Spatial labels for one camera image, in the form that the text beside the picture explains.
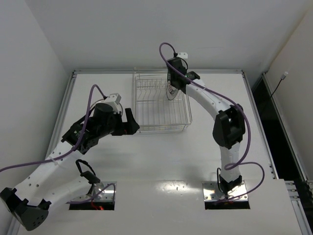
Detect white plate thin green rim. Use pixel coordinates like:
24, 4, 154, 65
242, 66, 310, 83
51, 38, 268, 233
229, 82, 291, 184
167, 89, 181, 100

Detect white plate wide green band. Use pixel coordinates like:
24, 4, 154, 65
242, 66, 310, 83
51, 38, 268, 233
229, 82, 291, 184
166, 71, 172, 100

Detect white plate orange sunburst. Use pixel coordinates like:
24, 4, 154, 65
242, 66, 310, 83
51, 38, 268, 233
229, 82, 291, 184
90, 99, 103, 109

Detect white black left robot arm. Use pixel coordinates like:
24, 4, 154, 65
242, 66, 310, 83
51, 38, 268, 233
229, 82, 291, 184
0, 102, 139, 231

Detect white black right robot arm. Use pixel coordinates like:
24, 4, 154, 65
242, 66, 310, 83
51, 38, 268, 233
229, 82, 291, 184
166, 57, 246, 195

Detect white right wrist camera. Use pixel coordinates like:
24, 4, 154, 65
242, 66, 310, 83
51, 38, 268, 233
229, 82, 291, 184
177, 52, 188, 60

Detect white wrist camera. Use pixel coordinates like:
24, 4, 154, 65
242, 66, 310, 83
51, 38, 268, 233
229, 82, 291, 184
104, 93, 122, 113
177, 52, 188, 60

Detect metal wire dish rack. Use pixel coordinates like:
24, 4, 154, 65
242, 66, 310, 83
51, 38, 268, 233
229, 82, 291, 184
132, 71, 192, 134

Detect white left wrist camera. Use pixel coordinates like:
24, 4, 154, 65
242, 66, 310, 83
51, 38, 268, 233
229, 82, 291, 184
104, 93, 122, 113

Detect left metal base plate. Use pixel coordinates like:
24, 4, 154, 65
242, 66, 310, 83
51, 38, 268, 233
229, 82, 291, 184
68, 182, 116, 204

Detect metal base plate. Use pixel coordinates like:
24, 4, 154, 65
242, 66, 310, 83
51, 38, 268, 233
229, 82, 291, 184
202, 181, 248, 202
68, 182, 116, 204

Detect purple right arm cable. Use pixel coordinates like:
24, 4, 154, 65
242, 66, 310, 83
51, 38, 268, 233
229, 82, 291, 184
158, 43, 266, 204

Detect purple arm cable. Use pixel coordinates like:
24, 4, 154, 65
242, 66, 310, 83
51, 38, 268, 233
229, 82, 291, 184
158, 43, 266, 204
0, 84, 117, 204

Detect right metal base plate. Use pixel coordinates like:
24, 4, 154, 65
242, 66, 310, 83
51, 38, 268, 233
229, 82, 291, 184
202, 181, 248, 202

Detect black cable white plug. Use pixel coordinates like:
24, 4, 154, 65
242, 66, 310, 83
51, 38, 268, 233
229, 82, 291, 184
269, 71, 289, 99

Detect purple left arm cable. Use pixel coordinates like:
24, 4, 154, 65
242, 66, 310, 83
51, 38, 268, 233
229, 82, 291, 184
0, 84, 117, 204

